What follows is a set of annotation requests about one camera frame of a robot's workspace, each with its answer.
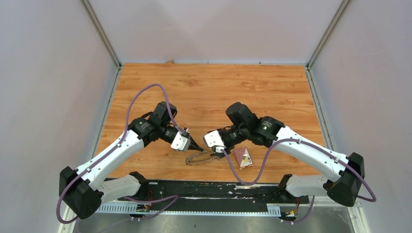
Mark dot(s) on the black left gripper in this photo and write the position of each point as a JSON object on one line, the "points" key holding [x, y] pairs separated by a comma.
{"points": [[193, 145]]}

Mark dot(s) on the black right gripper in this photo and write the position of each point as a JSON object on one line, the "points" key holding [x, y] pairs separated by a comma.
{"points": [[228, 148]]}

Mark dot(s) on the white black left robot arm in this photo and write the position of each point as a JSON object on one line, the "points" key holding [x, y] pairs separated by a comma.
{"points": [[85, 188]]}

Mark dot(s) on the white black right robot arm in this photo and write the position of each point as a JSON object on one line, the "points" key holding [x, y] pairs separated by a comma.
{"points": [[341, 176]]}

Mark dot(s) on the playing card box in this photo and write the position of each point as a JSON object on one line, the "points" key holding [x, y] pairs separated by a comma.
{"points": [[243, 157]]}

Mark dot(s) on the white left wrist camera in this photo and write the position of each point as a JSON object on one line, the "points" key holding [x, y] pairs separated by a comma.
{"points": [[180, 141]]}

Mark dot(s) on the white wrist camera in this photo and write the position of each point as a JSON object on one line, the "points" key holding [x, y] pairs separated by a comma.
{"points": [[180, 141], [214, 141]]}

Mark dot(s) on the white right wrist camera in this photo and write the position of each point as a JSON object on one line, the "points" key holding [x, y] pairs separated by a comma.
{"points": [[214, 141]]}

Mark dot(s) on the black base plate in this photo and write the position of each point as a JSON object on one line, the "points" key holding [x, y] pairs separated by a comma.
{"points": [[216, 196]]}

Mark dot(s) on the slotted white cable duct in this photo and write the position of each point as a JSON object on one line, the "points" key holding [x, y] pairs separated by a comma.
{"points": [[135, 209]]}

